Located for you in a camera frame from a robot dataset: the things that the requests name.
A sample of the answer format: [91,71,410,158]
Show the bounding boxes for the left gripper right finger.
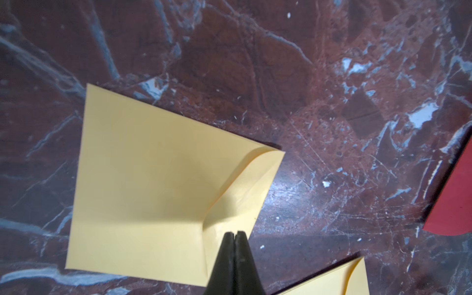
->
[234,231,266,295]

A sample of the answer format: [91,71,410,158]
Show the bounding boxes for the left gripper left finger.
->
[204,232,236,295]

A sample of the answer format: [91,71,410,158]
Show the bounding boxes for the yellow envelope front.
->
[281,257,369,295]

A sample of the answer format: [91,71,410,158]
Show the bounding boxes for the yellow envelope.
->
[66,84,285,286]
[281,257,369,295]

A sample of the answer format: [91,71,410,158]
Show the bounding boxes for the red envelope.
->
[423,140,472,236]

